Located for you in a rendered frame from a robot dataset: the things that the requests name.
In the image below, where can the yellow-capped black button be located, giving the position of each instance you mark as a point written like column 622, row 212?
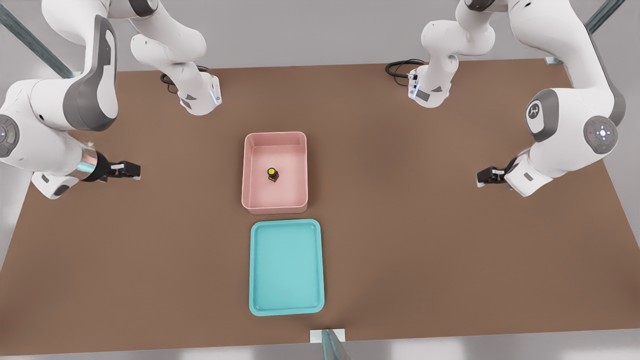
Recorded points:
column 272, row 174

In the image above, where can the pink plastic box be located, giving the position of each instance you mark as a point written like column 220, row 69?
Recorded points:
column 274, row 172

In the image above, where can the blue-green tray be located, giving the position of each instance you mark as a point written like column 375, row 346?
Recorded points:
column 286, row 267

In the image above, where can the silver frame post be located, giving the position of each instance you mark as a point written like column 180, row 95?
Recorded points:
column 597, row 22
column 35, row 42
column 330, row 342

